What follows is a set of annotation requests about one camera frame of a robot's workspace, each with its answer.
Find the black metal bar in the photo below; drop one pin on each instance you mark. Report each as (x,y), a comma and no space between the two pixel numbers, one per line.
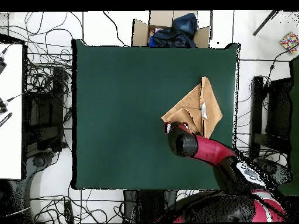
(265,23)

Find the cardboard box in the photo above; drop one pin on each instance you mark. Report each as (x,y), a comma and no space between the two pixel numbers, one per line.
(140,32)

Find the black connector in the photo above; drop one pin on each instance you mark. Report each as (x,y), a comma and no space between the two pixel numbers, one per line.
(2,107)

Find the black ribbed strip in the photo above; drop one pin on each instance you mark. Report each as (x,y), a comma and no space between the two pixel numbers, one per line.
(5,119)

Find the pink and yellow garment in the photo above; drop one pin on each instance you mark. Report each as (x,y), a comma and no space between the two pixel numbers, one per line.
(157,30)

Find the dark green table cloth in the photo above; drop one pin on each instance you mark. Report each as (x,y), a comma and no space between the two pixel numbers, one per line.
(112,93)
(294,116)

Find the white table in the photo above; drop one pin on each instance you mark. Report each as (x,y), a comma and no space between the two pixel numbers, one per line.
(11,140)

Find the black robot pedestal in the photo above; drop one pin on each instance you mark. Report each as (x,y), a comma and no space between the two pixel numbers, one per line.
(149,205)

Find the black device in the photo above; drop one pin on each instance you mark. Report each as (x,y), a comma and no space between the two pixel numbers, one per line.
(1,65)

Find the orange terry towel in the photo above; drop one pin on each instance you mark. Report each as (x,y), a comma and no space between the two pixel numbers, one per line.
(210,109)

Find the dark blue garment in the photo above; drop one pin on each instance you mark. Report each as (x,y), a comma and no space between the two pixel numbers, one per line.
(182,32)

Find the black equipment stand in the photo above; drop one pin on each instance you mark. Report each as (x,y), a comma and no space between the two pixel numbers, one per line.
(279,109)
(46,116)

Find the black power strip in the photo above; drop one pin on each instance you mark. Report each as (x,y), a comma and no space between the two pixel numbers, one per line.
(69,211)

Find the multicoloured patterned bundle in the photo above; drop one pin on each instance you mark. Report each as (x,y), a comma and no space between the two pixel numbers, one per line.
(289,40)

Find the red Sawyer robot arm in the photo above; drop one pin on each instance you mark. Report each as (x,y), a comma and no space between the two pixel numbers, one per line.
(210,149)

